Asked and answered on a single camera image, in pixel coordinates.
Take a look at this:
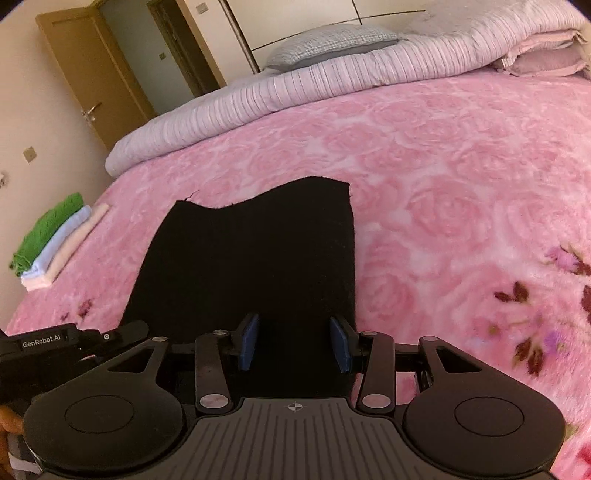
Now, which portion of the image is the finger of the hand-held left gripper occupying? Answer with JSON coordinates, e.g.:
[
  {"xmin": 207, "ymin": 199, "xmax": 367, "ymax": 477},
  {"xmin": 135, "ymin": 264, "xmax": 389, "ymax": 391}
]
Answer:
[{"xmin": 79, "ymin": 320, "xmax": 150, "ymax": 366}]

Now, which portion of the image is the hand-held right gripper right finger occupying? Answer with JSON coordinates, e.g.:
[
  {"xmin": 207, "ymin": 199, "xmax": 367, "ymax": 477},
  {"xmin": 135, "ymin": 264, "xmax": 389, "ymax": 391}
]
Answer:
[{"xmin": 329, "ymin": 315, "xmax": 481, "ymax": 414}]

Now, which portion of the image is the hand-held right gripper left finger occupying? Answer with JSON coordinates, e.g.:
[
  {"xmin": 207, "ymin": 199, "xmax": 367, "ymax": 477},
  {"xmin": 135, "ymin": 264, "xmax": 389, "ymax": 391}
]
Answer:
[{"xmin": 107, "ymin": 314, "xmax": 260, "ymax": 415}]

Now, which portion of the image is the black cloth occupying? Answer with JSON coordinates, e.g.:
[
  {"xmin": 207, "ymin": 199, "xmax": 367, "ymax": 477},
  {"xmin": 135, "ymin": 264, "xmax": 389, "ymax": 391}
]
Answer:
[{"xmin": 121, "ymin": 176, "xmax": 359, "ymax": 403}]

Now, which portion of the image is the person's left hand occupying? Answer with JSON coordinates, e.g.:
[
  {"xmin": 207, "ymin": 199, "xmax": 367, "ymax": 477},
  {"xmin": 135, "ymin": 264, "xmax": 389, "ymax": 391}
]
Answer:
[{"xmin": 0, "ymin": 405, "xmax": 25, "ymax": 435}]

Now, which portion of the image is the cream folded cloth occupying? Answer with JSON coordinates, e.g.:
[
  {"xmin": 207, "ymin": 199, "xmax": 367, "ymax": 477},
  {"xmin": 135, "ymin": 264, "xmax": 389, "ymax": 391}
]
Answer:
[{"xmin": 22, "ymin": 203, "xmax": 110, "ymax": 292}]

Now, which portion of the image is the light blue folded cloth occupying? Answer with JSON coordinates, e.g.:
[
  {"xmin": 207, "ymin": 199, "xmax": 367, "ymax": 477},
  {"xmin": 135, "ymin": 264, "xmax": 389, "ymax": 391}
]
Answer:
[{"xmin": 21, "ymin": 205, "xmax": 93, "ymax": 280}]

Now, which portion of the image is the pink floral blanket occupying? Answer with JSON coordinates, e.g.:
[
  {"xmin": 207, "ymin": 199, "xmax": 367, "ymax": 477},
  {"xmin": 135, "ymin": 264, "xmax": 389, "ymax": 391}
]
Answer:
[{"xmin": 0, "ymin": 74, "xmax": 591, "ymax": 480}]

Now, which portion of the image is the striped pale quilt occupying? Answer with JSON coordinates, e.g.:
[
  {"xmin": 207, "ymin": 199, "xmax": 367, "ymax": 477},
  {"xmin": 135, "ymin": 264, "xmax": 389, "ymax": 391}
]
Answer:
[{"xmin": 105, "ymin": 2, "xmax": 590, "ymax": 179}]

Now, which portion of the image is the wooden door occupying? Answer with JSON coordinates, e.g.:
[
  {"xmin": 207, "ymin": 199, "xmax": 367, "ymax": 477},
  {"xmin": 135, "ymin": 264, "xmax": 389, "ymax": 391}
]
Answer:
[{"xmin": 36, "ymin": 6, "xmax": 156, "ymax": 151}]

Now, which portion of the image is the grey checked pillow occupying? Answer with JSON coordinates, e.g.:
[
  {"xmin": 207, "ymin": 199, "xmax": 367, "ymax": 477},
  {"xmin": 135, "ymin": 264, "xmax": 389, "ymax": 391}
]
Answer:
[{"xmin": 265, "ymin": 24, "xmax": 410, "ymax": 73}]

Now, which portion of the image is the white wardrobe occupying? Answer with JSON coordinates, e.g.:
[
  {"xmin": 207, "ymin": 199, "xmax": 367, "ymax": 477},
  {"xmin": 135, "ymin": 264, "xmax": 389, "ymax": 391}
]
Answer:
[{"xmin": 218, "ymin": 0, "xmax": 467, "ymax": 75}]

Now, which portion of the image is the pink pillow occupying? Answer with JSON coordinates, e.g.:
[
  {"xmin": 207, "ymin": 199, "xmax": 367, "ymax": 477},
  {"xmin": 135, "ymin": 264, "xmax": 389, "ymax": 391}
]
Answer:
[
  {"xmin": 500, "ymin": 28, "xmax": 588, "ymax": 62},
  {"xmin": 490, "ymin": 46, "xmax": 591, "ymax": 78}
]

